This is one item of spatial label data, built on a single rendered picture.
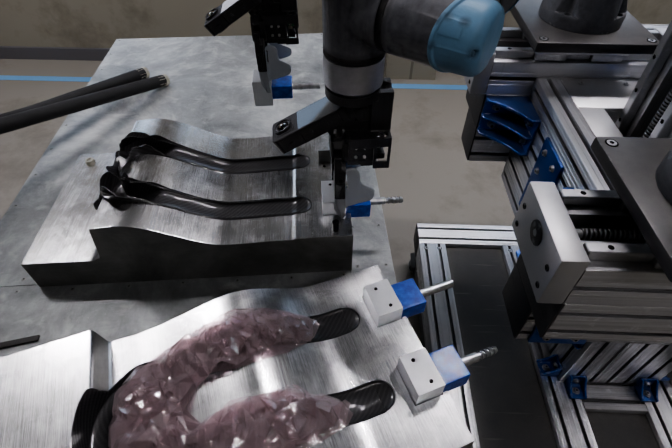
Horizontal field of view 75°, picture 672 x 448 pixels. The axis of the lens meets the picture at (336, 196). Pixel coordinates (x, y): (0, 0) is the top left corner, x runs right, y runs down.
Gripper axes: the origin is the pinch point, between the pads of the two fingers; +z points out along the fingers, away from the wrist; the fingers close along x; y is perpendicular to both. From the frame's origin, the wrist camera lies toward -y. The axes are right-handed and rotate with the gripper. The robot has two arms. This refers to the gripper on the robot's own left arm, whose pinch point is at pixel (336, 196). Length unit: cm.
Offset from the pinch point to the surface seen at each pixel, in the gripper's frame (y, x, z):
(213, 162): -21.1, 11.4, 1.7
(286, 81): -8.0, 28.8, -3.8
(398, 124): 43, 143, 91
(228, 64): -26, 64, 11
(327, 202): -1.5, -2.5, -1.2
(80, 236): -40.7, -2.0, 4.6
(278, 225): -9.1, -4.0, 1.9
